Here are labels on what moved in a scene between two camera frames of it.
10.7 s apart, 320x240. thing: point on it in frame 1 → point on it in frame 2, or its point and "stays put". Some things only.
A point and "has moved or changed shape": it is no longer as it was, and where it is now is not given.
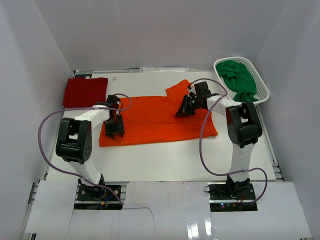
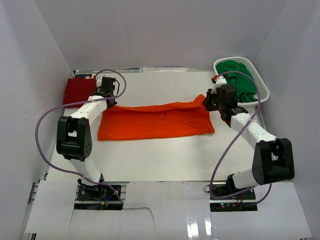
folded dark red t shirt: (84, 92) stays put
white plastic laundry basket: (262, 94) stays put
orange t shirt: (152, 120) has moved or changed shape
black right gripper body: (197, 103) → (213, 103)
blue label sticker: (83, 75) stays put
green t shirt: (238, 79) stays put
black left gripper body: (116, 122) → (114, 103)
